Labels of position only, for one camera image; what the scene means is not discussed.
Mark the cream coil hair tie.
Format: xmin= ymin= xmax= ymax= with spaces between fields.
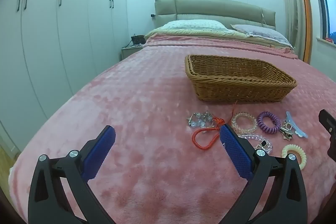
xmin=281 ymin=144 xmax=307 ymax=171

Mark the wooden nightstand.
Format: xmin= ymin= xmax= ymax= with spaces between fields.
xmin=120 ymin=44 xmax=144 ymax=61

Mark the clear chain bracelet black charm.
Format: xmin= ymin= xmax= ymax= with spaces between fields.
xmin=238 ymin=133 xmax=273 ymax=155

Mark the purple coil hair tie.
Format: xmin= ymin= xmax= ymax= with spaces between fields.
xmin=257 ymin=111 xmax=281 ymax=134

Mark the beige curtain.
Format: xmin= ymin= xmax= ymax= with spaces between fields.
xmin=276 ymin=0 xmax=313 ymax=63

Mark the white dotted pillow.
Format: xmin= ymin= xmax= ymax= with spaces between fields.
xmin=159 ymin=19 xmax=229 ymax=31

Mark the pink bead bracelet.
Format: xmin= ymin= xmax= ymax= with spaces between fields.
xmin=230 ymin=112 xmax=256 ymax=134

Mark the lilac pillow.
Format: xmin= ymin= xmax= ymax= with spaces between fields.
xmin=230 ymin=24 xmax=293 ymax=47

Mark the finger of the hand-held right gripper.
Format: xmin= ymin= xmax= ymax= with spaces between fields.
xmin=318 ymin=109 xmax=336 ymax=169

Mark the pink fleece blanket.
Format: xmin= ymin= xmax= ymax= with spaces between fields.
xmin=9 ymin=34 xmax=336 ymax=224

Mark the white wardrobe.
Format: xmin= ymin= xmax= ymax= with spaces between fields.
xmin=0 ymin=0 xmax=130 ymax=153

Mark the beige blanket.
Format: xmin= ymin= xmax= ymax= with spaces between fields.
xmin=144 ymin=28 xmax=294 ymax=50

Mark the brown wicker basket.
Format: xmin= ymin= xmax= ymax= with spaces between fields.
xmin=184 ymin=54 xmax=298 ymax=103

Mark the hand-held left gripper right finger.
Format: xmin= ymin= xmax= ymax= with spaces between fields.
xmin=219 ymin=124 xmax=317 ymax=224

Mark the clear crystal bead bracelet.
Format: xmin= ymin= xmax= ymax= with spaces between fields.
xmin=186 ymin=112 xmax=214 ymax=130

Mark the beige padded headboard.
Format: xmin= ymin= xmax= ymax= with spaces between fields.
xmin=154 ymin=0 xmax=276 ymax=30

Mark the window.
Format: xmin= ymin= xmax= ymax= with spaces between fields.
xmin=310 ymin=0 xmax=336 ymax=45

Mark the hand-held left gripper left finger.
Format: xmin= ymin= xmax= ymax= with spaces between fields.
xmin=28 ymin=124 xmax=116 ymax=224

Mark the black bag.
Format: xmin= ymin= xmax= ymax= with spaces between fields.
xmin=131 ymin=34 xmax=146 ymax=46

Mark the blue hair claw clip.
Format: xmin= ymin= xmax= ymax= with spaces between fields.
xmin=285 ymin=111 xmax=308 ymax=138

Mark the silver metal hair clip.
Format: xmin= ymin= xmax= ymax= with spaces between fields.
xmin=279 ymin=120 xmax=294 ymax=141

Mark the red coil cord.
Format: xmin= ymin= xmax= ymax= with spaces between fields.
xmin=192 ymin=116 xmax=227 ymax=152

